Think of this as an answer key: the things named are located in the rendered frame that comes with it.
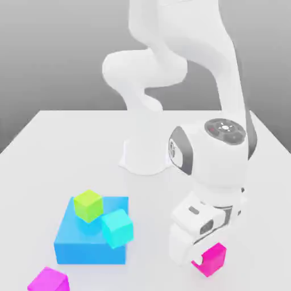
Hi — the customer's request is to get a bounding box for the small violet cube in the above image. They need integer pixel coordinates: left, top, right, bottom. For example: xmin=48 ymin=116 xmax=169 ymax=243
xmin=27 ymin=266 xmax=70 ymax=291

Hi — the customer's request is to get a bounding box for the small lime green cube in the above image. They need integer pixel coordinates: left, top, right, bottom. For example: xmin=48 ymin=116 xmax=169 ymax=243
xmin=73 ymin=189 xmax=105 ymax=224

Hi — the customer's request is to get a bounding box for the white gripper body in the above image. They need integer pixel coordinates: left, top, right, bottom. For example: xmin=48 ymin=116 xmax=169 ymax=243
xmin=168 ymin=221 xmax=208 ymax=267

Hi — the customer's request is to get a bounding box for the large blue box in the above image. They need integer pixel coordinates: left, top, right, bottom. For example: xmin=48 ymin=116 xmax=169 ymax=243
xmin=53 ymin=196 xmax=130 ymax=265

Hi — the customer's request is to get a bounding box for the small cyan cube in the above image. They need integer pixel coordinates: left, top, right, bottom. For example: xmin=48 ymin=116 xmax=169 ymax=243
xmin=101 ymin=208 xmax=134 ymax=250

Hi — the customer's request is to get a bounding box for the small magenta cube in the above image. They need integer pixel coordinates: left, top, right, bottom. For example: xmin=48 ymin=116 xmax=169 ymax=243
xmin=190 ymin=242 xmax=227 ymax=278

